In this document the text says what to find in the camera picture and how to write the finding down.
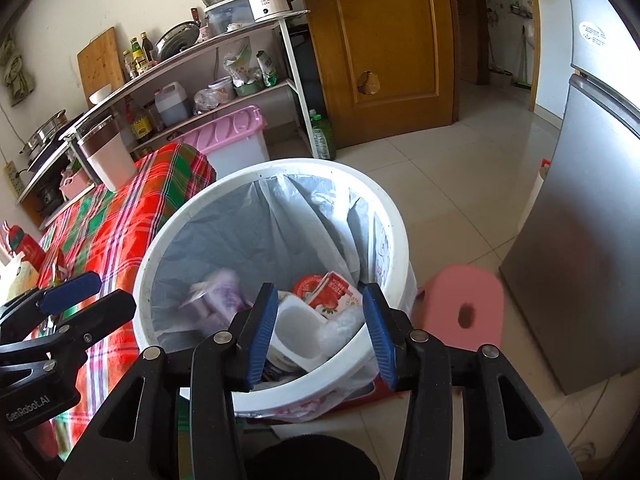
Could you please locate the green bottle on floor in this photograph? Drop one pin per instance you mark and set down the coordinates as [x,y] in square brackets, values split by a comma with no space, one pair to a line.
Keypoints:
[322,135]

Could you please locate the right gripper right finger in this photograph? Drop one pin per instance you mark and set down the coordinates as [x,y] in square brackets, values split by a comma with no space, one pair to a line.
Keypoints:
[506,432]

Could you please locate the frying pan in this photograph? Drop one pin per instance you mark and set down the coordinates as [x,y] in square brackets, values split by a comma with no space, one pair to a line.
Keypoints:
[177,39]

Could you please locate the yellow tissue pack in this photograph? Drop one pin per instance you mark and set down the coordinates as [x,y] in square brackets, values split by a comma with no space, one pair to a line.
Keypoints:
[17,276]

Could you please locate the white brown jug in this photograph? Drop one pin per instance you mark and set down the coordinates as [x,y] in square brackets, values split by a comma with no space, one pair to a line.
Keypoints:
[107,154]

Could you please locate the green cap sauce bottle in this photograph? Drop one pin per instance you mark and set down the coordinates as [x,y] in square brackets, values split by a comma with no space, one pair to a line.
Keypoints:
[138,56]

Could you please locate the silver refrigerator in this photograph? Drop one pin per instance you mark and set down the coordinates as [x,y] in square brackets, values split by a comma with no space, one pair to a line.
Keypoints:
[574,268]

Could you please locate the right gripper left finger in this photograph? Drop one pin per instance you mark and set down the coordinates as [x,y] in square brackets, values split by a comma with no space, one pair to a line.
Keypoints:
[134,435]

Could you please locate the pink basket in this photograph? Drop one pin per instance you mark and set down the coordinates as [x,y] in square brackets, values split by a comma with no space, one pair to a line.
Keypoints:
[74,182]

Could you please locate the clear storage box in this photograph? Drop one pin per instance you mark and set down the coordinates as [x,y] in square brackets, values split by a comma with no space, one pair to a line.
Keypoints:
[228,15]

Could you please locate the steel steamer pot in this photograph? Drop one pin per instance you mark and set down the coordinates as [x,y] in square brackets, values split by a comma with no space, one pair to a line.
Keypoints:
[44,134]

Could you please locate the clear plastic bottle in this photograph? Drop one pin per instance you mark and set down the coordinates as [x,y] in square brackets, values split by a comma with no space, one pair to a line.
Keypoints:
[339,330]

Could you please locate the white trash bin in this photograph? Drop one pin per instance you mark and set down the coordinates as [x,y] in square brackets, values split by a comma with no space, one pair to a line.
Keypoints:
[399,288]

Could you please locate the white blue paper cup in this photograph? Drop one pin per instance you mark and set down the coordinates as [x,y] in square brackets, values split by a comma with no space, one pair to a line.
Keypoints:
[295,345]

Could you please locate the dark soy sauce bottle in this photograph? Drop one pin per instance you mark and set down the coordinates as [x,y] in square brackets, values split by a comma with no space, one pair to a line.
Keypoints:
[147,47]

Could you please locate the wooden door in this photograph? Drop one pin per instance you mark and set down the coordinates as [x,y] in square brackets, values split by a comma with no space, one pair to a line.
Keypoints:
[386,67]

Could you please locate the pink plastic stool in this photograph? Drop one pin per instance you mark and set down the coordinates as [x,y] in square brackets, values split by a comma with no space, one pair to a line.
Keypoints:
[462,306]

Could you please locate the white power strip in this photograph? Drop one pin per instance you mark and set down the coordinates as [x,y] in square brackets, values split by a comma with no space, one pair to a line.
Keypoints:
[14,179]

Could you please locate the hanging olive cloth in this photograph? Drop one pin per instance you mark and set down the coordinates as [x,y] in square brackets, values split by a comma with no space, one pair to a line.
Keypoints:
[15,77]

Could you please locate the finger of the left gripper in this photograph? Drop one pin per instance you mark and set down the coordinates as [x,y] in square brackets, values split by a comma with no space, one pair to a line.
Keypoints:
[42,302]
[83,329]

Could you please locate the plaid tablecloth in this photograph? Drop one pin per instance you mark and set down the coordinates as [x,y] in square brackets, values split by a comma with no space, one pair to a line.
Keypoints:
[108,233]

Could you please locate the white bowl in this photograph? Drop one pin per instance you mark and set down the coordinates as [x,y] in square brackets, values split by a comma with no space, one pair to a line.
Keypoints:
[100,95]

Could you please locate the red kids water bottle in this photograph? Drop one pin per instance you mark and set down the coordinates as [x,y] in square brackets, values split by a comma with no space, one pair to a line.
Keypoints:
[17,241]

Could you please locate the yellow label vinegar bottle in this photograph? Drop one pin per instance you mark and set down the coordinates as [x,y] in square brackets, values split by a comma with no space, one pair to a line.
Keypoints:
[138,120]

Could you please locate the wooden cutting board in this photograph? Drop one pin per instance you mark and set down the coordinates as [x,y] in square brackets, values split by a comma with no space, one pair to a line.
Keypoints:
[99,64]

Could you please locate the grey trash bag liner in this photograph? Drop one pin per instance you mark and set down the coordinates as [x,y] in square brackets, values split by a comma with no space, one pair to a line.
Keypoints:
[275,229]

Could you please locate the white plastic jerrycan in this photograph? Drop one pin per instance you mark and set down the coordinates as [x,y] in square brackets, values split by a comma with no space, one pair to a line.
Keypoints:
[173,104]

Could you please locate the pink lidded storage box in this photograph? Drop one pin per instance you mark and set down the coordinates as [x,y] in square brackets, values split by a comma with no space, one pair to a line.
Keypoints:
[231,142]

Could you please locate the red white snack wrapper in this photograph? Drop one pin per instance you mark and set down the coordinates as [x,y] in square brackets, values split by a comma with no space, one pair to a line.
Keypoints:
[329,294]

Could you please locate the purple milk carton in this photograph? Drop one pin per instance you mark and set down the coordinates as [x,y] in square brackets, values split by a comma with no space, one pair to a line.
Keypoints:
[213,304]

